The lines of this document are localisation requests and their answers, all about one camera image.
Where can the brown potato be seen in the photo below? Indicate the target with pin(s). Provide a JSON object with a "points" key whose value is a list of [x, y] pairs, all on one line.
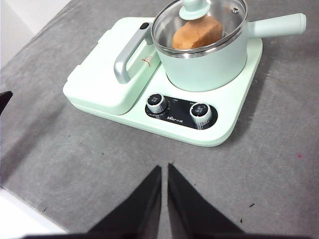
{"points": [[197, 35]]}

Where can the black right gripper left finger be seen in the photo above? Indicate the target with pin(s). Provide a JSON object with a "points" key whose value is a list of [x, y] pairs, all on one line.
{"points": [[139, 211]]}

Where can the silver control knob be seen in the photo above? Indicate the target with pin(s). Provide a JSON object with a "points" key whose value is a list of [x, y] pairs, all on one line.
{"points": [[200, 113], [156, 103]]}

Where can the mint green breakfast machine base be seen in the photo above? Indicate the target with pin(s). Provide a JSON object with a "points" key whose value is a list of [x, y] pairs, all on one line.
{"points": [[194, 124]]}

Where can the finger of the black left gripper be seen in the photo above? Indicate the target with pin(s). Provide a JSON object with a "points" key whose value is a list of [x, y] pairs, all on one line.
{"points": [[4, 100]]}

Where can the glass lid with green knob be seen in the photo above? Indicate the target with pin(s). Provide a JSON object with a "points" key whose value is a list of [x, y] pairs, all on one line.
{"points": [[192, 10]]}

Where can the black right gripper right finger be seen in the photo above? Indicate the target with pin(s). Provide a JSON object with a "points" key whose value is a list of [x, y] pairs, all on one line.
{"points": [[194, 211]]}

